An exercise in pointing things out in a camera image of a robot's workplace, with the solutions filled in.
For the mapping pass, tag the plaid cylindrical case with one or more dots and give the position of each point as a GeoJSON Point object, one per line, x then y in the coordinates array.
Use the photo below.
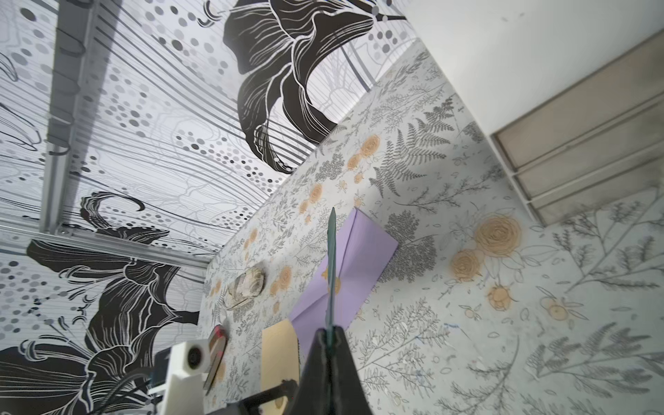
{"type": "Point", "coordinates": [218, 341]}

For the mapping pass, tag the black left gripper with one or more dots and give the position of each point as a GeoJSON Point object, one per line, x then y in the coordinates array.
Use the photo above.
{"type": "Point", "coordinates": [329, 384]}

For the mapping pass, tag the white mini drawer cabinet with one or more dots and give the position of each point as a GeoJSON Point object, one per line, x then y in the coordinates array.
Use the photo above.
{"type": "Point", "coordinates": [569, 93]}

